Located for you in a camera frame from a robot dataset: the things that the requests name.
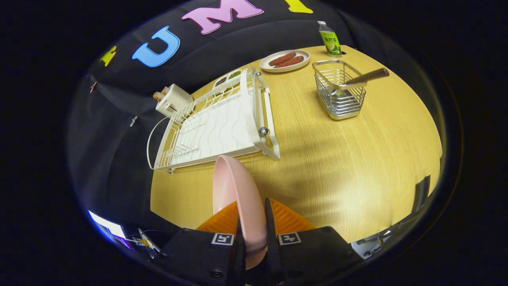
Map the black backdrop cloth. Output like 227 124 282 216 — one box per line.
67 0 397 239

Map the pink plate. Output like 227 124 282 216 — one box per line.
212 155 267 270

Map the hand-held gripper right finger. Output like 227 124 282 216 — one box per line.
264 198 364 286

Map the white dish rack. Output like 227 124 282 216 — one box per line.
146 66 281 175

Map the white divided seed tray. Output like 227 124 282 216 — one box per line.
213 69 243 89

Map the wooden handle spoon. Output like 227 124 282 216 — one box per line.
331 68 390 98

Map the white oval dish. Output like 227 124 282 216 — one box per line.
260 50 311 73

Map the white toaster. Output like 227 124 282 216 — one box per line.
153 83 195 118

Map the green label drink bottle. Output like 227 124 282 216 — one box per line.
317 21 343 58

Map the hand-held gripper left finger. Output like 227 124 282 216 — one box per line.
159 201 246 286

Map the metal wire basket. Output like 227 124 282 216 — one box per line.
312 60 368 120

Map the computer monitor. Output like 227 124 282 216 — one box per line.
87 210 135 251

